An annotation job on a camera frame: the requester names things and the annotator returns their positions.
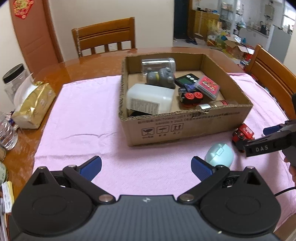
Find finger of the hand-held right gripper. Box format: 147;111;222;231
263;123;292;137
244;130;292;158

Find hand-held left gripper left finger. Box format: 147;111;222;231
25;156;116;205

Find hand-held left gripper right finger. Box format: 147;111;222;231
177;156;272;205

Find cardboard box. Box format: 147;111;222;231
118;53;254;147

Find small silver-capped bottle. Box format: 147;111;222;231
195;100;238;110

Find black toy train red wheels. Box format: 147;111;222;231
178;84;205;109

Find pink card case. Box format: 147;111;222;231
194;75;221;100

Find black digital timer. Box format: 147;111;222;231
174;74;201;88

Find white plastic bottle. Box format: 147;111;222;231
126;83;175;114

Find grey hippo toy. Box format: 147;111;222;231
145;68;176;89

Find clear plastic jar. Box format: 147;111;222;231
142;58;176;76

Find person's right hand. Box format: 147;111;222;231
284;156;296;184

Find mint green round case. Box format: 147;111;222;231
205;143;234;168

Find pink cloth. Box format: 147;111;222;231
34;72;296;229

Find wooden chair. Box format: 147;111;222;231
245;45;296;118
72;17;137;57

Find gold foil bag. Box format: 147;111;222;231
11;81;56;129

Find grey refrigerator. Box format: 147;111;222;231
269;24;293;63

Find green tin can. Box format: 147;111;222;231
0;162;9;184

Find cardboard carton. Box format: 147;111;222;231
225;37;255;58

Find paper leaflets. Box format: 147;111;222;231
0;181;14;215

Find clear water bottle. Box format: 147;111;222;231
0;111;19;151

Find black-lidded plastic jar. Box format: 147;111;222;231
2;64;31;105

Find wooden cabinet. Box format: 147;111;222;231
194;9;220;35

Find brown wooden door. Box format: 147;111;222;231
9;0;63;77

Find wooden chair back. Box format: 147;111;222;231
72;17;137;57

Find dark blue door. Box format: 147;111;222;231
173;0;193;40

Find red door decoration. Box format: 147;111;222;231
13;0;35;19

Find black cable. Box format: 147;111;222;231
274;181;296;196

